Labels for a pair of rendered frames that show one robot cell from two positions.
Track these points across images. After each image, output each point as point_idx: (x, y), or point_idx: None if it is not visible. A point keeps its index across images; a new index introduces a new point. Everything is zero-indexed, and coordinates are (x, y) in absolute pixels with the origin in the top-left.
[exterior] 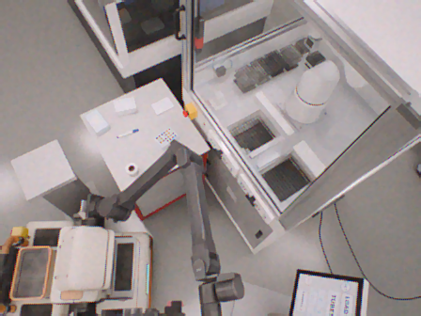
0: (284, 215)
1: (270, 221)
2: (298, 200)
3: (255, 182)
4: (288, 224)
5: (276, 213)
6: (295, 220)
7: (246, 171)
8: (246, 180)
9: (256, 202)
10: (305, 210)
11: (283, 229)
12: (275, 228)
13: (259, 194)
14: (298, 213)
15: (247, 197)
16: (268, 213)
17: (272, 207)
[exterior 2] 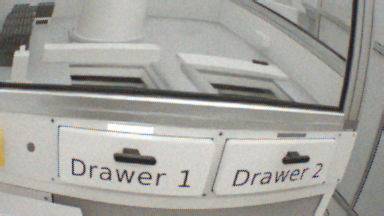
0: (352, 89)
1: (331, 159)
2: (361, 4)
3: (280, 108)
4: (359, 99)
5: (339, 114)
6: (366, 66)
7: (246, 106)
8: (251, 140)
9: (294, 165)
10: (371, 9)
11: (351, 138)
12: (335, 167)
13: (298, 125)
14: (367, 33)
15: (292, 158)
16: (328, 141)
17: (330, 112)
